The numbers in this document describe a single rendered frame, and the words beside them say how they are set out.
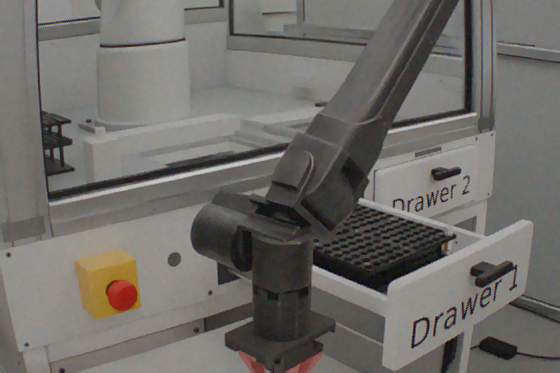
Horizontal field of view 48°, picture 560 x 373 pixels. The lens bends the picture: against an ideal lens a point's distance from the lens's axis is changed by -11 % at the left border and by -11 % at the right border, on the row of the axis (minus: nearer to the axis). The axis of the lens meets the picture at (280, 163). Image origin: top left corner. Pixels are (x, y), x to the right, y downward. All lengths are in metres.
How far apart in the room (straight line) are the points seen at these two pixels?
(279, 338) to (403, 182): 0.58
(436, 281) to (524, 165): 1.92
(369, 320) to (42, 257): 0.40
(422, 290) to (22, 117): 0.50
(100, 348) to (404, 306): 0.43
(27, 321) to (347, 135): 0.47
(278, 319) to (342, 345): 0.61
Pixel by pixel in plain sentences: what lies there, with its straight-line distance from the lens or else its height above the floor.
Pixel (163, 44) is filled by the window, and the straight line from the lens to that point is 0.90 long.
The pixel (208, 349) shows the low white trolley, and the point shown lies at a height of 0.76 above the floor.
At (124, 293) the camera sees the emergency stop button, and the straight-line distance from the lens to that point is 0.83.
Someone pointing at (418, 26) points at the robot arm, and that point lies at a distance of 0.71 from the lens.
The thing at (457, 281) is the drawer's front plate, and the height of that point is 0.90.
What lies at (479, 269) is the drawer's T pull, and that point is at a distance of 0.82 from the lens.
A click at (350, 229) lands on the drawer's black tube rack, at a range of 0.97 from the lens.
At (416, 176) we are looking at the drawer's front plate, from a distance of 1.22.
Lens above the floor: 1.23
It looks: 15 degrees down
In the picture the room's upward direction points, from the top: 1 degrees counter-clockwise
